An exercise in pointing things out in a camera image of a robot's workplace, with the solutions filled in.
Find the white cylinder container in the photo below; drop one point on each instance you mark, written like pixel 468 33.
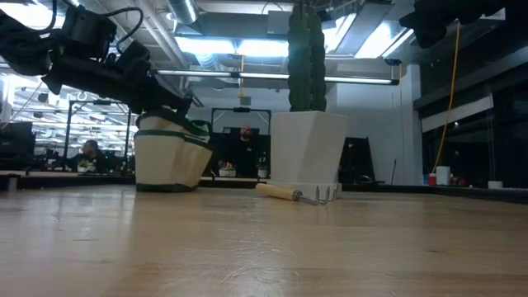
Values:
pixel 443 175

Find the small potted plant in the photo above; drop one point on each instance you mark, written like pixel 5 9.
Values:
pixel 227 172
pixel 262 173
pixel 84 167

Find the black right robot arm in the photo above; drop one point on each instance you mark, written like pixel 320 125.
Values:
pixel 517 8

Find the white hexagonal plant pot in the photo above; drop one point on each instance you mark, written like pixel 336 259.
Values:
pixel 307 152

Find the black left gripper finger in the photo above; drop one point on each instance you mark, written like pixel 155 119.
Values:
pixel 171 101

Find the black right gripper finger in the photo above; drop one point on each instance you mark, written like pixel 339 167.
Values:
pixel 412 22

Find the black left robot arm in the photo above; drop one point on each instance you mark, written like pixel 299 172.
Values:
pixel 24 49

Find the beige green-trimmed gardening bag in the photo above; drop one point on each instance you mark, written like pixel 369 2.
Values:
pixel 165 161

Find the small white box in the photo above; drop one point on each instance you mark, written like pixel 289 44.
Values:
pixel 495 184

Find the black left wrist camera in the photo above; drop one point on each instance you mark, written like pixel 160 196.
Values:
pixel 88 31

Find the person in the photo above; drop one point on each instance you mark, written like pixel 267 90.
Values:
pixel 243 152
pixel 92 154

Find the red container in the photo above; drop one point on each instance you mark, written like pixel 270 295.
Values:
pixel 432 180

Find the long ceiling light fixture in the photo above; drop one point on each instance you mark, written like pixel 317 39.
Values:
pixel 264 75

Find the black monitor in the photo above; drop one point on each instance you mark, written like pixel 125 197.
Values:
pixel 16 144

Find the black aluminium table frame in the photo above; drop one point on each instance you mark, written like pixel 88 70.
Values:
pixel 62 180

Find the tall green cactus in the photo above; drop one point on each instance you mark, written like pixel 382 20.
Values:
pixel 305 62

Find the silver ventilation duct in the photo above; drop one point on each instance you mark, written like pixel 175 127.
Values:
pixel 183 10

